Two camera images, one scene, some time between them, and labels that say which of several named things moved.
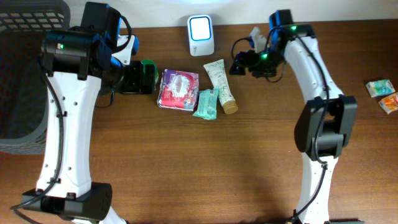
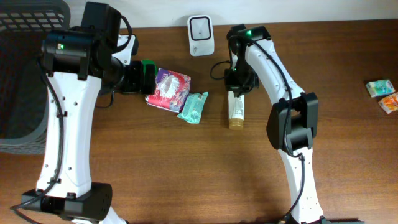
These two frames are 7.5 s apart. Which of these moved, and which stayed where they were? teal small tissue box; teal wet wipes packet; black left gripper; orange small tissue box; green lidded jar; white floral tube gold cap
Moved: teal wet wipes packet; white floral tube gold cap
Stayed: green lidded jar; teal small tissue box; orange small tissue box; black left gripper
